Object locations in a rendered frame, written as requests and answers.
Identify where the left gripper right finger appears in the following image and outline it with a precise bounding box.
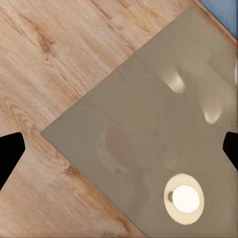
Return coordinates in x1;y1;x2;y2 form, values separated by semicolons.
223;132;238;171

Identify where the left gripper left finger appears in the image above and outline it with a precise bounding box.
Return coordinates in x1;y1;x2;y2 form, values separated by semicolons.
0;132;25;190

